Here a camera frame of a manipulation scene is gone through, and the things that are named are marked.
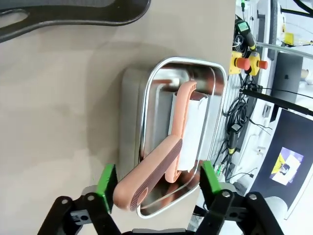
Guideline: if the rectangular stainless steel tray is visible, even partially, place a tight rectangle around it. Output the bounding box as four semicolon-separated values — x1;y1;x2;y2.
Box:
118;57;227;218

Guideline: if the black chair armrest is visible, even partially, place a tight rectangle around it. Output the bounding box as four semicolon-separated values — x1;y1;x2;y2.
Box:
0;0;151;44

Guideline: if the yellow emergency stop box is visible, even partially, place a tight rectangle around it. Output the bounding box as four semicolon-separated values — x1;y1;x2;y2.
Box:
248;51;268;75
229;51;250;74

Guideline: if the black monitor stand bar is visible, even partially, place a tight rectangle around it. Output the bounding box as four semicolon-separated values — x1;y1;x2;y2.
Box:
240;87;313;116

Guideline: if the black handheld controller green label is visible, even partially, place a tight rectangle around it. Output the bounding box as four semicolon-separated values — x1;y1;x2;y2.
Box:
234;19;257;51

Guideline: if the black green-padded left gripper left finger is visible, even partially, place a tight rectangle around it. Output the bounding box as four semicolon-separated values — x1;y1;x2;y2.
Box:
36;163;123;235

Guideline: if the grey closed laptop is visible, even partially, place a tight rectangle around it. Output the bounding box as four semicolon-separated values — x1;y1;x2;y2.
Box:
271;51;304;103

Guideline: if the black computer monitor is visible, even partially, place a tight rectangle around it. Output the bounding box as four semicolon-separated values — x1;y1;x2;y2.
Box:
254;107;313;214

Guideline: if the pink lint roller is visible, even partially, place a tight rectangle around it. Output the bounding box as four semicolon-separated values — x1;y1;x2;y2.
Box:
112;80;210;211

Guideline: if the aluminium table edge rail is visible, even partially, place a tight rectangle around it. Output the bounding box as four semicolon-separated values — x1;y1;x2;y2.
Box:
202;72;243;167

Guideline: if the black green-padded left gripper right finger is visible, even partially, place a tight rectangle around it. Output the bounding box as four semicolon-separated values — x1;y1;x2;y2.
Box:
195;160;286;235

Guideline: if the black cable bundle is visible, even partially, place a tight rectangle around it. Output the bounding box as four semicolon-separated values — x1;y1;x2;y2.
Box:
220;72;272;187

